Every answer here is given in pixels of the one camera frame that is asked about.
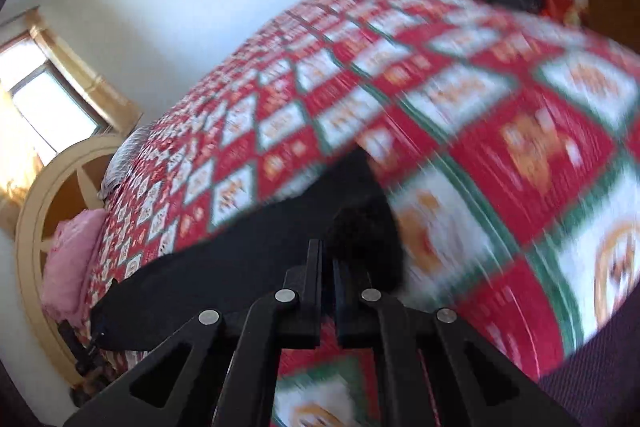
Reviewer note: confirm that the window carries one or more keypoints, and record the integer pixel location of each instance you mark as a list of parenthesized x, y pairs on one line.
[(45, 102)]

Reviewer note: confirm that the dark purple cloth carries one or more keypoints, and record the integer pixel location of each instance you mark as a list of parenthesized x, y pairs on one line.
[(600, 382)]

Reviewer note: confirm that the golden curtain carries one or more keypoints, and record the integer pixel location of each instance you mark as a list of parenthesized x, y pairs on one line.
[(15, 167)]

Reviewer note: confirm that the cream wooden headboard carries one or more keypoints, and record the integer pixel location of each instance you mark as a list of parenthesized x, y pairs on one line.
[(30, 227)]

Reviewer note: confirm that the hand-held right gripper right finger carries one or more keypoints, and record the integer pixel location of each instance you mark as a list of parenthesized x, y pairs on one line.
[(345, 302)]

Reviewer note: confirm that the black pants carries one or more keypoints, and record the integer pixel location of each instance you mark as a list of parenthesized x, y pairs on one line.
[(240, 257)]

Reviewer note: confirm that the grey pillow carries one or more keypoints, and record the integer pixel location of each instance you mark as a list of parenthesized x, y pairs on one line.
[(120, 162)]

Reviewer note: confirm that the red printed blanket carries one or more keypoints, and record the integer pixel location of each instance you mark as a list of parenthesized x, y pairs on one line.
[(500, 132)]

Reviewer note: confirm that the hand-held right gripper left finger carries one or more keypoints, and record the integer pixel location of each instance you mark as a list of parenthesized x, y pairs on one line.
[(313, 287)]

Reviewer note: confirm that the red and white bundle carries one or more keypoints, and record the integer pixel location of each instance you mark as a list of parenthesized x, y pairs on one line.
[(560, 2)]

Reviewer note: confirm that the pink pillow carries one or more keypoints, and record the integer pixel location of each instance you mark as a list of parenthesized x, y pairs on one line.
[(75, 257)]

